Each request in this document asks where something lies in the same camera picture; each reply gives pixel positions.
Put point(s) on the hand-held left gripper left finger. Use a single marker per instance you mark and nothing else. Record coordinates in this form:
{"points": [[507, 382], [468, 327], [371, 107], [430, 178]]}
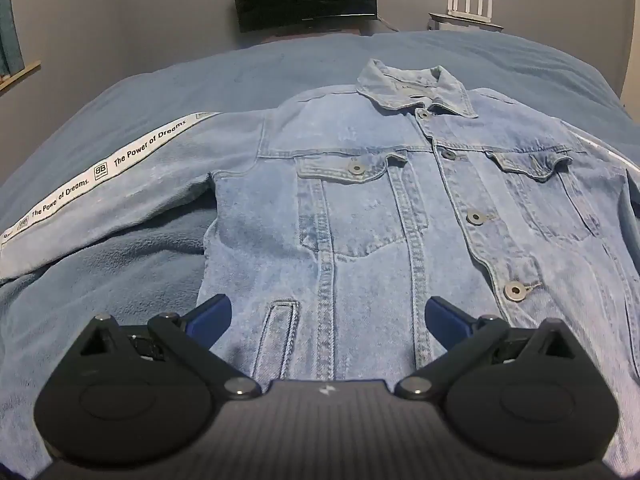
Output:
{"points": [[212, 312]]}

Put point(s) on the teal curtain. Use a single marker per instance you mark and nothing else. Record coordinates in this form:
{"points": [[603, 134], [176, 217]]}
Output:
{"points": [[9, 30]]}

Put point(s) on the light blue denim jacket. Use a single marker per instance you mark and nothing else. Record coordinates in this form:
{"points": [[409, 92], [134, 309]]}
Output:
{"points": [[375, 210]]}

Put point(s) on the wooden window sill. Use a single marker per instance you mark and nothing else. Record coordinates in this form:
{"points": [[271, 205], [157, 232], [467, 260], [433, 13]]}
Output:
{"points": [[20, 74]]}

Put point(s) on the blue bed blanket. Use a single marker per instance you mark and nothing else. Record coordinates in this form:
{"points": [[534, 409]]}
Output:
{"points": [[150, 90]]}

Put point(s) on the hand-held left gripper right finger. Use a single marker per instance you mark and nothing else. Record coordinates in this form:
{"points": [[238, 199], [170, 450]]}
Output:
{"points": [[445, 316]]}

